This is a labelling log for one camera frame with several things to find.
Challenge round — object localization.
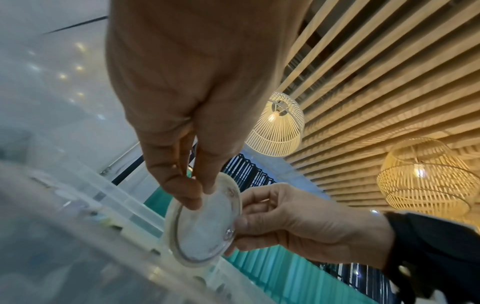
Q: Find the person's right hand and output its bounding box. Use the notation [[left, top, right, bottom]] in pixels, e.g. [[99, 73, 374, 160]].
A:
[[224, 183, 397, 269]]

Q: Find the person's left hand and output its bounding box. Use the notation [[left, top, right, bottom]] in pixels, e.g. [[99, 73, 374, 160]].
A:
[[104, 0, 315, 211]]

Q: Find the transparent storage box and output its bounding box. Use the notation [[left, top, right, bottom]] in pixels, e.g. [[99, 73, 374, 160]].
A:
[[0, 127, 256, 304]]

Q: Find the green curtain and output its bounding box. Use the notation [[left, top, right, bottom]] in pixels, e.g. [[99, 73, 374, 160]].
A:
[[142, 172, 377, 304]]

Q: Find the wicker pendant lamp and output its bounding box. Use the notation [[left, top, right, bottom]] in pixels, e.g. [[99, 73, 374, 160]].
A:
[[376, 138, 480, 222], [245, 92, 306, 158]]

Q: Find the black marker wristband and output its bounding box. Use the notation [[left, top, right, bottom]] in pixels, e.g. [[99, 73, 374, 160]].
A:
[[382, 211, 480, 304]]

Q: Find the black window post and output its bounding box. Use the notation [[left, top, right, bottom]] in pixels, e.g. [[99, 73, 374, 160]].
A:
[[112, 155, 146, 186]]

